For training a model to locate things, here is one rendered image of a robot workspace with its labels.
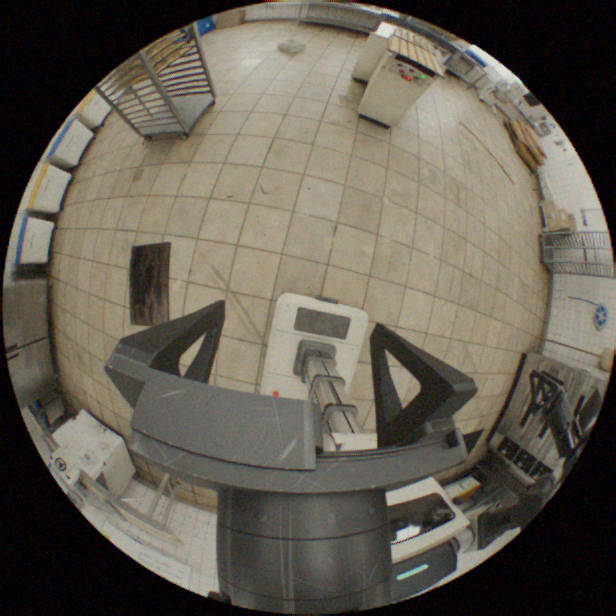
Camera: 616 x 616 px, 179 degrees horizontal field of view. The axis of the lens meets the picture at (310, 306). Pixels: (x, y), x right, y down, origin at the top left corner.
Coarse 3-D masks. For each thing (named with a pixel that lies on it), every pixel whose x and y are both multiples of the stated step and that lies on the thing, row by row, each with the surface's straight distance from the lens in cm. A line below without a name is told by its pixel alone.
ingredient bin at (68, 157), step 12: (72, 120) 354; (60, 132) 370; (72, 132) 348; (84, 132) 359; (60, 144) 339; (72, 144) 348; (84, 144) 360; (48, 156) 349; (60, 156) 340; (72, 156) 349; (60, 168) 388
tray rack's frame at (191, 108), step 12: (204, 96) 227; (168, 108) 241; (180, 108) 228; (192, 108) 217; (204, 108) 209; (156, 120) 235; (168, 120) 222; (192, 120) 201; (144, 132) 233; (156, 132) 218; (168, 132) 208; (180, 132) 200
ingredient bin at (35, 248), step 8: (24, 224) 325; (32, 224) 322; (40, 224) 328; (48, 224) 334; (24, 232) 316; (32, 232) 322; (40, 232) 328; (48, 232) 335; (16, 240) 358; (24, 240) 318; (32, 240) 323; (40, 240) 329; (48, 240) 336; (16, 248) 343; (24, 248) 319; (32, 248) 323; (40, 248) 330; (16, 256) 337; (24, 256) 320; (32, 256) 325; (40, 256) 331; (16, 264) 333
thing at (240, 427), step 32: (192, 320) 10; (224, 320) 14; (128, 352) 8; (160, 352) 7; (128, 384) 8; (160, 384) 6; (192, 384) 6; (160, 416) 6; (192, 416) 6; (224, 416) 6; (256, 416) 5; (288, 416) 6; (320, 416) 6; (192, 448) 5; (224, 448) 5; (256, 448) 5; (288, 448) 5; (320, 448) 6
